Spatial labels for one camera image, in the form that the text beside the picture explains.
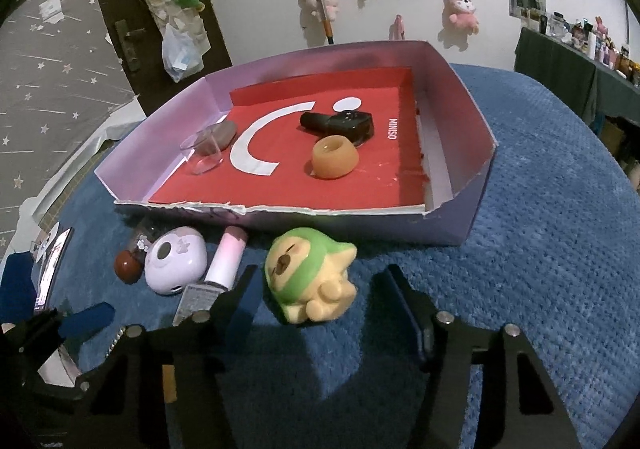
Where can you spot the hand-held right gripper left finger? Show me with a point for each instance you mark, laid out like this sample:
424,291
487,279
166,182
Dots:
235,301

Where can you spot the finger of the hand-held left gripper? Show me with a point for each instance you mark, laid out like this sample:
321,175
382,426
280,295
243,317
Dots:
55,391
85,319

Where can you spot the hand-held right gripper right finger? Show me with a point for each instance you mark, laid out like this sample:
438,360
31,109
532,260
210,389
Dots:
412,314

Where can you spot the pink nail polish bottle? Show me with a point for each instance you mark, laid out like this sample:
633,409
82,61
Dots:
225,254

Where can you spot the brown ball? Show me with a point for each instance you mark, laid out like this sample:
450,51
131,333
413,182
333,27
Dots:
129,266

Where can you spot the green bear figurine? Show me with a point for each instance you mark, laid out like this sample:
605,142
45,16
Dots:
300,269

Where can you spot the lilac toy camera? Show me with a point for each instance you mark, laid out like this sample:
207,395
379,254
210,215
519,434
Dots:
175,259

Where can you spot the clear plastic cup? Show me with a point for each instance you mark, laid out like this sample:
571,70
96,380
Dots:
205,161

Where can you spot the brown eyeshadow case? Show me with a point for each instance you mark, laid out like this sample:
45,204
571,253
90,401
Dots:
222,131

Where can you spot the black nail polish bottle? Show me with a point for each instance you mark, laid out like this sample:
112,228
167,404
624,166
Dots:
340,126

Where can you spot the lilac cardboard box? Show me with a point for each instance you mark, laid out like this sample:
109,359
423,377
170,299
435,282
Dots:
450,94

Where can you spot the smartphone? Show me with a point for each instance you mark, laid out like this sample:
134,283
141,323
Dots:
52,269

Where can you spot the blue towel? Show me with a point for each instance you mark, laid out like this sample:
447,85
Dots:
525,254

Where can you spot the red paper sheet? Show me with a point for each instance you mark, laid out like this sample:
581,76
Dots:
360,189

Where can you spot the grey star-print cloth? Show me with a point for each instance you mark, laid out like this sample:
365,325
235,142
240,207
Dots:
50,79

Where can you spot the hanging plastic bag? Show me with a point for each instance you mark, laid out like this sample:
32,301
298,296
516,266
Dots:
177,56

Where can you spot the table with dark cloth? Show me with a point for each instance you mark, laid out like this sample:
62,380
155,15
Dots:
560,74

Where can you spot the small pink hanging toy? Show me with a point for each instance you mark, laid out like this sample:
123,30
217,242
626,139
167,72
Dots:
397,26

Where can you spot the pink plush bear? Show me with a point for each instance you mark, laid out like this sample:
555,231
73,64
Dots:
462,9

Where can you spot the row of bottles and jars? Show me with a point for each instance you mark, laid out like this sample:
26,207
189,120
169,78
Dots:
595,44

